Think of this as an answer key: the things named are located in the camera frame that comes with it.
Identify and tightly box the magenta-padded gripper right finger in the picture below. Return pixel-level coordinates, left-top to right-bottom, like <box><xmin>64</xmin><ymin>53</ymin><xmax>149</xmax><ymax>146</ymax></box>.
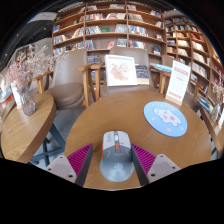
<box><xmin>130</xmin><ymin>143</ymin><xmax>182</xmax><ymax>187</ymax></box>

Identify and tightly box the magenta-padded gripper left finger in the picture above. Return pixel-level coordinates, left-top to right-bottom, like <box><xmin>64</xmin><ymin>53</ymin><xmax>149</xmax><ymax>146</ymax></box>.
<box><xmin>44</xmin><ymin>143</ymin><xmax>95</xmax><ymax>187</ymax></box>

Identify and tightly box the grey and white computer mouse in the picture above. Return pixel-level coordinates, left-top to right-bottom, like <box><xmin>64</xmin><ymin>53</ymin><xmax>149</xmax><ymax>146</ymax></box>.
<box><xmin>99</xmin><ymin>130</ymin><xmax>135</xmax><ymax>183</ymax></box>

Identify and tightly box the round light blue mouse pad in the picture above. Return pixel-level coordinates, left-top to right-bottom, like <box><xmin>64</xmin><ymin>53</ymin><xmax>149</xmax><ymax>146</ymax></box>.
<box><xmin>143</xmin><ymin>100</ymin><xmax>189</xmax><ymax>138</ymax></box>

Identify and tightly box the round wooden neighbour table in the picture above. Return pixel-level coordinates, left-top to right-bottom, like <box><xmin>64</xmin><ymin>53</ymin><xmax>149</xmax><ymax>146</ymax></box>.
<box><xmin>0</xmin><ymin>91</ymin><xmax>66</xmax><ymax>166</ymax></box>
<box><xmin>199</xmin><ymin>106</ymin><xmax>224</xmax><ymax>158</ymax></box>

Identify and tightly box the brown padded wooden armchair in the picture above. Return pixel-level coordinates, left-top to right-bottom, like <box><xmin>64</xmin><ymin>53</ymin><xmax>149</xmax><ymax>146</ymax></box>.
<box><xmin>159</xmin><ymin>54</ymin><xmax>204</xmax><ymax>108</ymax></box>
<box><xmin>31</xmin><ymin>49</ymin><xmax>101</xmax><ymax>111</ymax></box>
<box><xmin>87</xmin><ymin>45</ymin><xmax>168</xmax><ymax>99</ymax></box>

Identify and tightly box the glass vase with pink flowers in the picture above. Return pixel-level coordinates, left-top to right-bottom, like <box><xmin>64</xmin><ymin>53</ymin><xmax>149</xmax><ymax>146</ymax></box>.
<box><xmin>6</xmin><ymin>46</ymin><xmax>59</xmax><ymax>117</ymax></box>

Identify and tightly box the stack of books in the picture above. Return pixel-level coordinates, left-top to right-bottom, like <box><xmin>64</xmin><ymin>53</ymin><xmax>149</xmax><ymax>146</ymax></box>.
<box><xmin>196</xmin><ymin>96</ymin><xmax>214</xmax><ymax>116</ymax></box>

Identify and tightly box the white red sign, wooden base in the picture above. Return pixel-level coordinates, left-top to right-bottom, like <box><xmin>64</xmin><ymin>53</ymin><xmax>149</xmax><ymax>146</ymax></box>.
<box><xmin>165</xmin><ymin>59</ymin><xmax>192</xmax><ymax>107</ymax></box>

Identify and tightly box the dark book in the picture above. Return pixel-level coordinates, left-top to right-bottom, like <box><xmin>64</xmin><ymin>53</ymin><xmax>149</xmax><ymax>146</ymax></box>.
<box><xmin>135</xmin><ymin>64</ymin><xmax>151</xmax><ymax>85</ymax></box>

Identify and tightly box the glass vase with dried flowers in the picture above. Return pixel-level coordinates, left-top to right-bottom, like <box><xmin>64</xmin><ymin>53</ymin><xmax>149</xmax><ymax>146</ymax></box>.
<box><xmin>211</xmin><ymin>76</ymin><xmax>224</xmax><ymax>124</ymax></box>

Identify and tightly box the small white table sign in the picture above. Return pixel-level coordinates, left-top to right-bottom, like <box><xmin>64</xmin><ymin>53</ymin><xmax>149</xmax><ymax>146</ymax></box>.
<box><xmin>10</xmin><ymin>81</ymin><xmax>23</xmax><ymax>110</ymax></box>

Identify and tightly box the white framed flower picture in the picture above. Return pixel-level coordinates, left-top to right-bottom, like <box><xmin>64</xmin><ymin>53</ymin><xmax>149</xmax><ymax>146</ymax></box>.
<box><xmin>104</xmin><ymin>54</ymin><xmax>139</xmax><ymax>88</ymax></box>

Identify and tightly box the curved wooden bookshelf with books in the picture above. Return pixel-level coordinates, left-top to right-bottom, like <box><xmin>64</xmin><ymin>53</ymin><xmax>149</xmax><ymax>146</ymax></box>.
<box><xmin>164</xmin><ymin>14</ymin><xmax>224</xmax><ymax>111</ymax></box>

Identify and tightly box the small distant wooden bookshelf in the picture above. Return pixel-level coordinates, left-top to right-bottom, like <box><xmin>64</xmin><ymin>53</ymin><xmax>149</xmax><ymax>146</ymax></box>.
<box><xmin>14</xmin><ymin>44</ymin><xmax>36</xmax><ymax>63</ymax></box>

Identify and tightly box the wide wooden bookshelf with books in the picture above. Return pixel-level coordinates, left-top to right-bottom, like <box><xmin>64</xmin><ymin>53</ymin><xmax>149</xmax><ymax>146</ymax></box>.
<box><xmin>51</xmin><ymin>0</ymin><xmax>166</xmax><ymax>68</ymax></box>

